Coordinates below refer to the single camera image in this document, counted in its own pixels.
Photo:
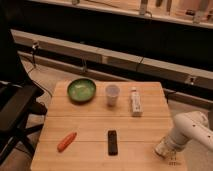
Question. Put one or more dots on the translucent plastic cup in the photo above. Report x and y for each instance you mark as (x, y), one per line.
(112, 93)

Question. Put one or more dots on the black remote control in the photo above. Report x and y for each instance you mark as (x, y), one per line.
(112, 143)

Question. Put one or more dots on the white tube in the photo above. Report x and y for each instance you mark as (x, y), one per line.
(136, 102)

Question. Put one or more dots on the black chair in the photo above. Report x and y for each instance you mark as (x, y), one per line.
(16, 104)

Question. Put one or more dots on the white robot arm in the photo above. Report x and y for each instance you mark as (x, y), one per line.
(186, 126)

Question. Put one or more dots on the green ceramic bowl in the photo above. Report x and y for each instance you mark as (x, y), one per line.
(81, 90)

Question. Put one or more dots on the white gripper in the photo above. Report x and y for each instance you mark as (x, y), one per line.
(163, 150)

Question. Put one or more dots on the wooden table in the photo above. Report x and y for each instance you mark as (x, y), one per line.
(136, 136)

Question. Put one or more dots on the orange carrot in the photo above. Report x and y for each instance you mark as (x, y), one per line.
(66, 141)

